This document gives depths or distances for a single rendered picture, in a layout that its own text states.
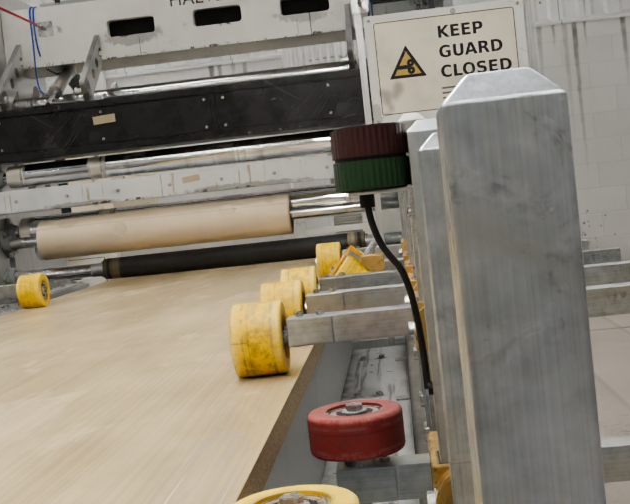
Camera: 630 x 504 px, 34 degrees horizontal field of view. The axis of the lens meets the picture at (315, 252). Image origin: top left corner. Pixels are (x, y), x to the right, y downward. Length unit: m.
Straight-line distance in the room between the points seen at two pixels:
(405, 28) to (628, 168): 6.69
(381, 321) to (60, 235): 2.26
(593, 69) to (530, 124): 9.36
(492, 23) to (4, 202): 1.59
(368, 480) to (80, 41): 2.84
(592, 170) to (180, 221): 6.78
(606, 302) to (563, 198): 0.82
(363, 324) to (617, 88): 8.65
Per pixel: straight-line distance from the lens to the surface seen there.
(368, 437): 0.83
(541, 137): 0.29
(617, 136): 9.64
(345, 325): 1.09
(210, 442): 0.84
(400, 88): 3.09
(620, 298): 1.11
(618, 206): 9.64
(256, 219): 3.13
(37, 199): 3.29
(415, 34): 3.11
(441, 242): 0.54
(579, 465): 0.30
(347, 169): 0.78
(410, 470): 0.86
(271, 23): 3.44
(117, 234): 3.22
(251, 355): 1.08
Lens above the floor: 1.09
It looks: 3 degrees down
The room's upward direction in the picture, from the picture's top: 6 degrees counter-clockwise
